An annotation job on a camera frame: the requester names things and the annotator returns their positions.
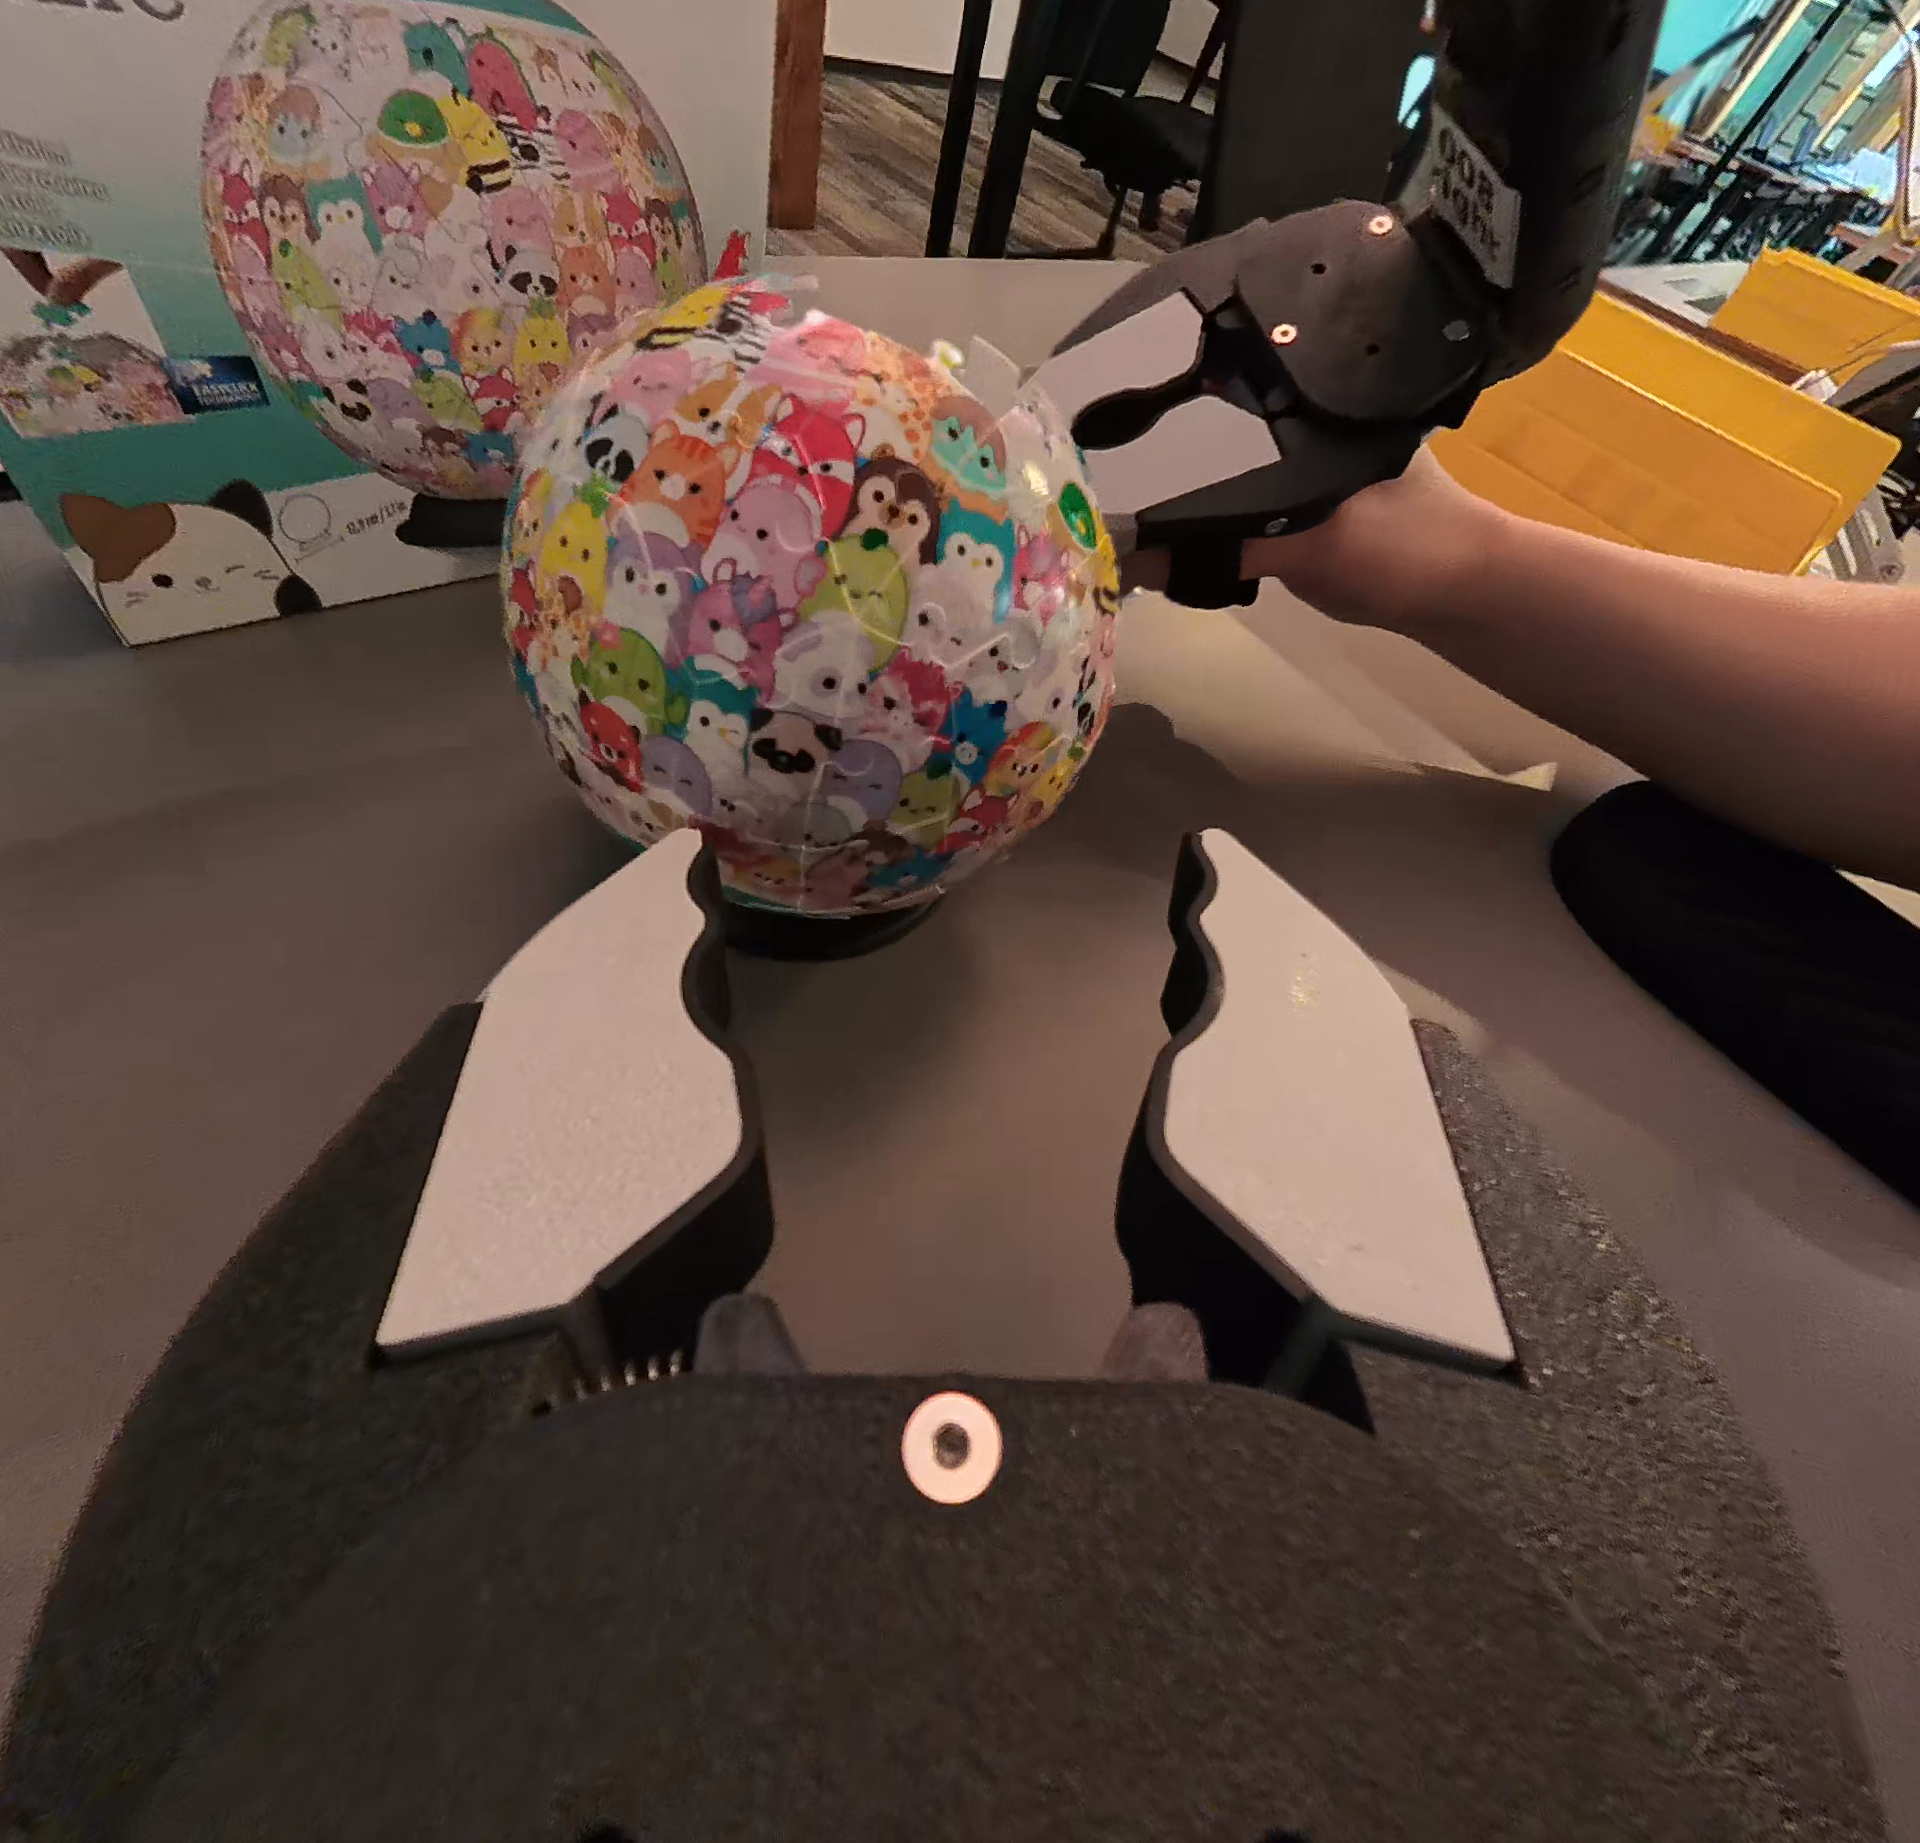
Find black wrist rest pad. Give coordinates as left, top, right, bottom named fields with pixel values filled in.
left=1548, top=777, right=1920, bottom=1207

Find black office chair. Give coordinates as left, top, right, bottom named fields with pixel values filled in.
left=1034, top=0, right=1224, bottom=247

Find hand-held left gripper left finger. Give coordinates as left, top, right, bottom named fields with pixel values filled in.
left=374, top=827, right=777, bottom=1370

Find wooden post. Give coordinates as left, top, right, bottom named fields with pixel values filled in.
left=770, top=0, right=832, bottom=231

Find person's right forearm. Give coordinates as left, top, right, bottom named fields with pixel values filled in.
left=1478, top=510, right=1920, bottom=891

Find colourful puzzle ball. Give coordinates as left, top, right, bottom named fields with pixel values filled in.
left=499, top=272, right=1126, bottom=917

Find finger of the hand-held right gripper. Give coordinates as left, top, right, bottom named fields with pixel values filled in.
left=1020, top=306, right=1220, bottom=446
left=1079, top=373, right=1288, bottom=522

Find printed puzzle box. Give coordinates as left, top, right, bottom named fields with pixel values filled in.
left=0, top=0, right=785, bottom=649

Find yellow plastic bin stack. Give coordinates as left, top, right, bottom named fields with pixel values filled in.
left=1432, top=247, right=1920, bottom=578

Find black ball stand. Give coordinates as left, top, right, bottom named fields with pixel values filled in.
left=720, top=884, right=949, bottom=963

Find person's right hand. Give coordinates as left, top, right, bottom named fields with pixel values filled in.
left=1126, top=448, right=1517, bottom=631

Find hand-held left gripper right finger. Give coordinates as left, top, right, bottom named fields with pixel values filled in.
left=1117, top=827, right=1517, bottom=1388

